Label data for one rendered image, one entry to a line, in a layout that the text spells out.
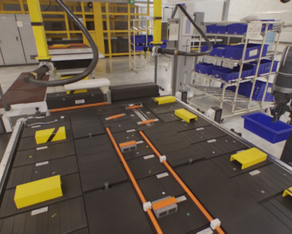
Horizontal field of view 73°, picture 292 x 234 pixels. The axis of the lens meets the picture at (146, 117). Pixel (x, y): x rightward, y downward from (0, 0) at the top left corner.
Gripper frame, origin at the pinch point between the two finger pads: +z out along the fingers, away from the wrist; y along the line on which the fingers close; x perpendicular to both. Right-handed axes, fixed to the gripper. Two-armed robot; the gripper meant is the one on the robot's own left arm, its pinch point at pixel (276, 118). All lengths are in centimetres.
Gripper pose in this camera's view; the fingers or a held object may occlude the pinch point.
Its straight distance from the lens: 135.1
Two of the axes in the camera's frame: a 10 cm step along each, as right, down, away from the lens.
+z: 0.0, 9.1, 4.2
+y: -9.2, 1.6, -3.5
